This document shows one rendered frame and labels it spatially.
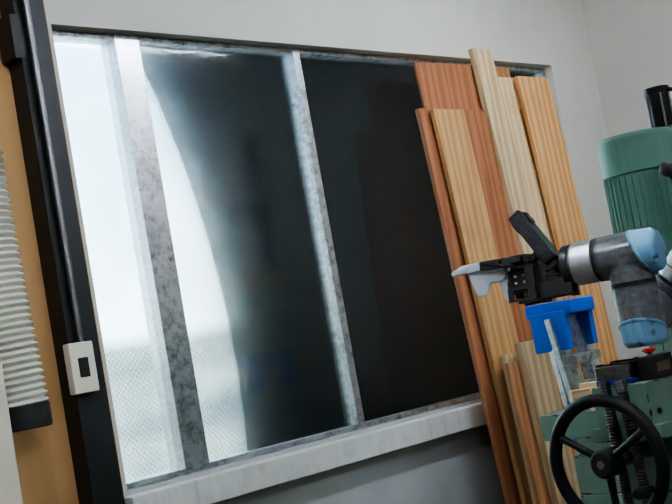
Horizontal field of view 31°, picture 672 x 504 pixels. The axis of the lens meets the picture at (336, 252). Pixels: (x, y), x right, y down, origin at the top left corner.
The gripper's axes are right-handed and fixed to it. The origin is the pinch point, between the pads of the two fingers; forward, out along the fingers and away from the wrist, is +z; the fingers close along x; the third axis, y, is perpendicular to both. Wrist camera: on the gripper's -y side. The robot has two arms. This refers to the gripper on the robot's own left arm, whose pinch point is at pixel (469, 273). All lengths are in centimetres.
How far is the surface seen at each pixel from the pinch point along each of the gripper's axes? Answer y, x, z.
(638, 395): 23, 54, -9
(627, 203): -20, 67, -9
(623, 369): 17, 55, -6
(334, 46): -113, 143, 111
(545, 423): 26, 72, 21
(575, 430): 28, 71, 13
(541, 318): -9, 149, 51
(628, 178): -26, 66, -10
